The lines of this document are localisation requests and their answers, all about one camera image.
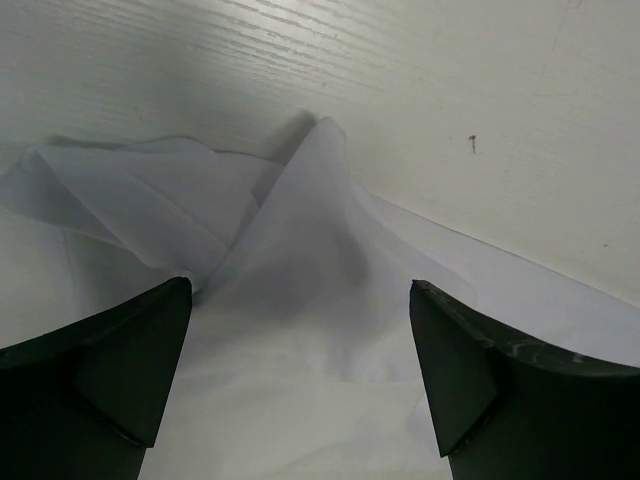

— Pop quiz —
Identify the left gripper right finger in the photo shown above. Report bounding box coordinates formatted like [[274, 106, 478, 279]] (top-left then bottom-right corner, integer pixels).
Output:
[[409, 280, 639, 480]]

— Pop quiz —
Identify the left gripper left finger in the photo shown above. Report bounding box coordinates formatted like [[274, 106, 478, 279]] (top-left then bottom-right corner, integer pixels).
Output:
[[1, 277, 192, 479]]

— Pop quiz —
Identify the white t shirt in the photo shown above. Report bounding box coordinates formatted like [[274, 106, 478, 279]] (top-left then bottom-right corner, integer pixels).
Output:
[[1, 120, 639, 479]]

